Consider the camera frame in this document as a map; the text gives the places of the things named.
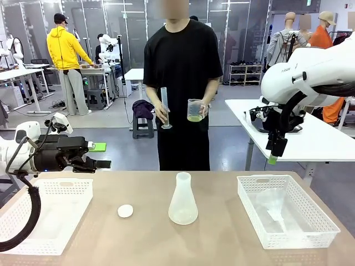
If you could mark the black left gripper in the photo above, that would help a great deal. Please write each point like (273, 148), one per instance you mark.
(58, 152)

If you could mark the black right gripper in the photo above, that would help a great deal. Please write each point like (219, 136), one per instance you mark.
(289, 122)

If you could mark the white perforated plastic basket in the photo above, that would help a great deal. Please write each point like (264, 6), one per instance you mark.
(305, 194)
(69, 194)

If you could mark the white round flask cap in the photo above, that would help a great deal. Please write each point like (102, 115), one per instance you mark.
(125, 211)

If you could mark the clear plastic graduated cylinder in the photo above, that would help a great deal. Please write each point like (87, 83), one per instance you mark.
(165, 110)

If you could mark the clear plastic measuring beaker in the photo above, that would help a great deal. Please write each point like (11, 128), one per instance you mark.
(194, 109)

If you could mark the translucent plastic conical flask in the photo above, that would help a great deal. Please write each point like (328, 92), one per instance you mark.
(183, 205)

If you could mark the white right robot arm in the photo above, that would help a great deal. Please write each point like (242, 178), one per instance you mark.
(310, 72)

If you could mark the person's left forearm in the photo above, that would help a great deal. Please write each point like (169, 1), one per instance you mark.
(212, 90)

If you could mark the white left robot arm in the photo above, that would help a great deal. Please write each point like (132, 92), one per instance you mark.
(8, 155)

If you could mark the person's right forearm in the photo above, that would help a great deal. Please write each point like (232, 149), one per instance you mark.
(154, 97)

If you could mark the person's left hand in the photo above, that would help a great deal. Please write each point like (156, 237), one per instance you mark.
(204, 109)

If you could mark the person's right hand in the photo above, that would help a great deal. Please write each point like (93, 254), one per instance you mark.
(161, 112)

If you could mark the dark grey stool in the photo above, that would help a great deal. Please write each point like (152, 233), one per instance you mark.
(142, 128)

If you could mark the grey step stool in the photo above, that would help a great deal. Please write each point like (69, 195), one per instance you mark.
(95, 98)

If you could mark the dark purple cloth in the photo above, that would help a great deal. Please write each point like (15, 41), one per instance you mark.
(142, 108)

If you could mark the shoe rack with shoes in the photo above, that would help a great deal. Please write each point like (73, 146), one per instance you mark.
(245, 73)

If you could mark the clear plastic bag white label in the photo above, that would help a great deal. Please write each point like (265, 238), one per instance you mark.
(299, 219)

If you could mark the small white table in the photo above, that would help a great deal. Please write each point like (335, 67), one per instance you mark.
(136, 74)

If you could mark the black tripod pole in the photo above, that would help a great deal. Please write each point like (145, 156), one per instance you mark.
(121, 63)

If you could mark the mannequin in grey hoodie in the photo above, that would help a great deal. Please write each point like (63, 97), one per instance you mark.
(280, 47)

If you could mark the black tripod by mannequins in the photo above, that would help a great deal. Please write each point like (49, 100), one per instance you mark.
(291, 44)

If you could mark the seated person in black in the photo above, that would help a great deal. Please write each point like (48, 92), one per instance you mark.
(98, 48)

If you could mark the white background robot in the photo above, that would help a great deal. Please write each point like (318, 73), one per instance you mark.
(15, 50)
(106, 47)

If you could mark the white desk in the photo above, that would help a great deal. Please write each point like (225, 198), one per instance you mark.
(19, 73)

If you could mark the person in yellow hoodie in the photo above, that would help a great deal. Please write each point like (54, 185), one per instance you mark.
(65, 47)

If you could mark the mannequin in orange clothes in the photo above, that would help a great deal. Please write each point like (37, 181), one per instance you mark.
(323, 38)

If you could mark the person in black t-shirt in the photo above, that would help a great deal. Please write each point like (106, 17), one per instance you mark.
(180, 69)

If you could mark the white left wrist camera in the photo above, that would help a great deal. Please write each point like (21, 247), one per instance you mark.
(63, 122)

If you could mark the white frame workbench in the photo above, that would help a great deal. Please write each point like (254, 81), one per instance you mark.
(97, 69)

